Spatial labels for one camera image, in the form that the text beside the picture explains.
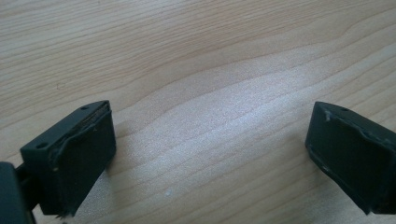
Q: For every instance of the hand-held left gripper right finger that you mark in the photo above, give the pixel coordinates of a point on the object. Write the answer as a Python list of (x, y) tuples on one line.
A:
[(351, 155)]

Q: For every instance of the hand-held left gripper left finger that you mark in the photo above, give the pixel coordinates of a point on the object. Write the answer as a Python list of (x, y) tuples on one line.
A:
[(77, 152)]

